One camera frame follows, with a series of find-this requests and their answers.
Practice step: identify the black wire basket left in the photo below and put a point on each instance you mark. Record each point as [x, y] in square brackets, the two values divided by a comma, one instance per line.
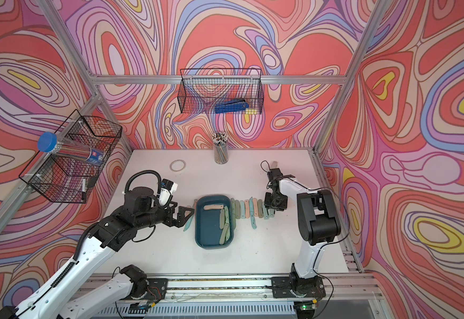
[70, 159]

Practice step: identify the blue tool in basket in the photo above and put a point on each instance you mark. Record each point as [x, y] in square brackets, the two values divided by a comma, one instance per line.
[236, 105]

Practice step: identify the clear bottle blue cap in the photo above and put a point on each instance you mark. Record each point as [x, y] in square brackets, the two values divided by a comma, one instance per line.
[53, 144]

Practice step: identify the olive green folding knife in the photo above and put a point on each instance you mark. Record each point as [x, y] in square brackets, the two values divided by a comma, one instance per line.
[237, 209]

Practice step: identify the pink folding knife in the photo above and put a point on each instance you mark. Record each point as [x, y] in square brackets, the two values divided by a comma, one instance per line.
[247, 209]
[256, 208]
[213, 207]

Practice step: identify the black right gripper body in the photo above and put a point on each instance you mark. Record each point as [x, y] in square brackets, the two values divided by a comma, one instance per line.
[276, 200]

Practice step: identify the black wire basket back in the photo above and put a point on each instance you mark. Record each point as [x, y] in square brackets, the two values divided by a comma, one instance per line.
[201, 89]

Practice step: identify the light blue folding knife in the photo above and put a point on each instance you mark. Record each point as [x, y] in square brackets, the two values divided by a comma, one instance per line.
[243, 209]

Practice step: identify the pencil holder cup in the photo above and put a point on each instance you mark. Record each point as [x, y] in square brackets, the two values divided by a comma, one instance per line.
[220, 147]

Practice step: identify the light blue sheathed knife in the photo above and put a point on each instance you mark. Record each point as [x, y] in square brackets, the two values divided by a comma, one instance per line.
[265, 213]

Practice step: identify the masking tape roll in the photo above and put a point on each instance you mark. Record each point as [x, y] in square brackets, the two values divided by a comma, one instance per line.
[178, 166]

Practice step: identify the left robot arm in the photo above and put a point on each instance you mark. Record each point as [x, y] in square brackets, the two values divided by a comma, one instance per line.
[142, 208]

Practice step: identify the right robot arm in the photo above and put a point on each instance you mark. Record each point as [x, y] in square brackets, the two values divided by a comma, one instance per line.
[318, 225]

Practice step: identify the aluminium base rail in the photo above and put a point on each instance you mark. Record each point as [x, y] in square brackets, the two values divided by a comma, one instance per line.
[207, 288]

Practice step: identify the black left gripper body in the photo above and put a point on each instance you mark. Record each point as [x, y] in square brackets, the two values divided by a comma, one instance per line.
[165, 216]

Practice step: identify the light blue ceramic fruit knife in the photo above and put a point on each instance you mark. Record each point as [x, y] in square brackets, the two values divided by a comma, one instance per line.
[188, 224]

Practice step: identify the black wire basket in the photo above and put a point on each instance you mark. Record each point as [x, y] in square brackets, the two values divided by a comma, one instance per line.
[70, 159]
[201, 89]

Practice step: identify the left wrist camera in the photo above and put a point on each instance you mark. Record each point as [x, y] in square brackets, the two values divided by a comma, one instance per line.
[168, 188]

